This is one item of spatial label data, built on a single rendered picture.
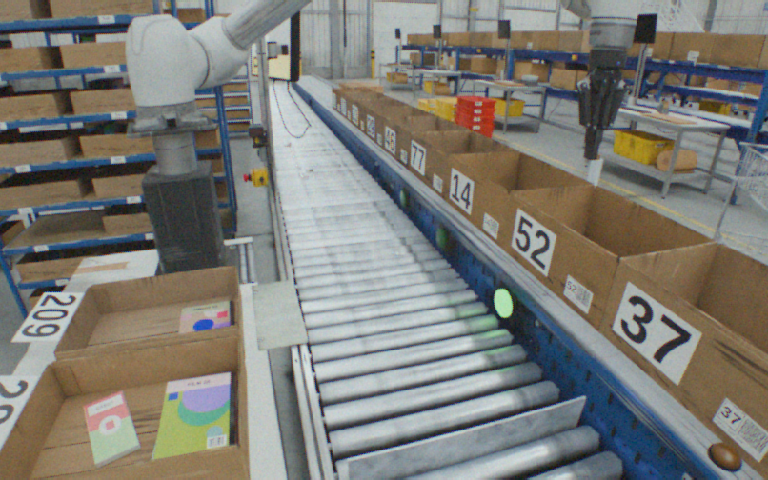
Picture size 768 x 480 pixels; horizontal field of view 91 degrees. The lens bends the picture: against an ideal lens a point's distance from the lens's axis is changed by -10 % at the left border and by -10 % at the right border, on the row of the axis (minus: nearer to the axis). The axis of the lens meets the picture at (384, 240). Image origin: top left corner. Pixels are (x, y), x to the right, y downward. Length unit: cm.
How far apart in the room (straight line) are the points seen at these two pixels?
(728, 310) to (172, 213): 136
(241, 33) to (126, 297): 78
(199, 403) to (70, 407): 29
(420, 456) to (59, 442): 66
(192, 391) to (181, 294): 40
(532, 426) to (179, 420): 64
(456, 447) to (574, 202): 78
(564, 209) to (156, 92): 113
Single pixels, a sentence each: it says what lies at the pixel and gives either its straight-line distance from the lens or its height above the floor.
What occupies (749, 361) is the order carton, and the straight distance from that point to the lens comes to 76.
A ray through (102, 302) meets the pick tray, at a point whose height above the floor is 80.
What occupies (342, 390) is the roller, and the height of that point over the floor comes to 75.
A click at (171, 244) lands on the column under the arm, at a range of 130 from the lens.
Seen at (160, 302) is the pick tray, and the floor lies 77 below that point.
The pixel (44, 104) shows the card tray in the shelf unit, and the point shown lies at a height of 120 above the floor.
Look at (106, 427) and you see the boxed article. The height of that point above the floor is 77.
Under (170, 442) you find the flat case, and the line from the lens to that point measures 84.
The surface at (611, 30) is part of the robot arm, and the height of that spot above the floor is 145.
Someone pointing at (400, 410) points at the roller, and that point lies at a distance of 90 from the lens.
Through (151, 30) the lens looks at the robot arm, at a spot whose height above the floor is 145.
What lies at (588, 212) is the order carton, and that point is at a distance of 134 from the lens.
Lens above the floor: 140
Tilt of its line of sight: 26 degrees down
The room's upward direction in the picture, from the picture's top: 1 degrees clockwise
